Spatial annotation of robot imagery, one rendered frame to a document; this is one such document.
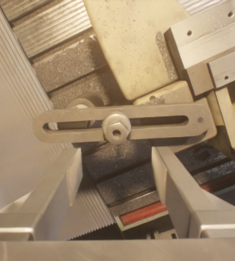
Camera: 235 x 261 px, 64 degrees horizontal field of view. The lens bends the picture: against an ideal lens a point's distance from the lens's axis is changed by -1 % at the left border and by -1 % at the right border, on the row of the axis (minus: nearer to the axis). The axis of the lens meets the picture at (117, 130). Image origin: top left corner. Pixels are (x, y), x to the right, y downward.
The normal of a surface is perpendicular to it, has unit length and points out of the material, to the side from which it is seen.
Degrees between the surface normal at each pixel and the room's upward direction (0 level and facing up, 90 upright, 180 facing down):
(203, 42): 0
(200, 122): 0
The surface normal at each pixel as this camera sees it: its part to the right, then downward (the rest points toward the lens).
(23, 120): 0.80, -0.22
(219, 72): 0.00, 0.26
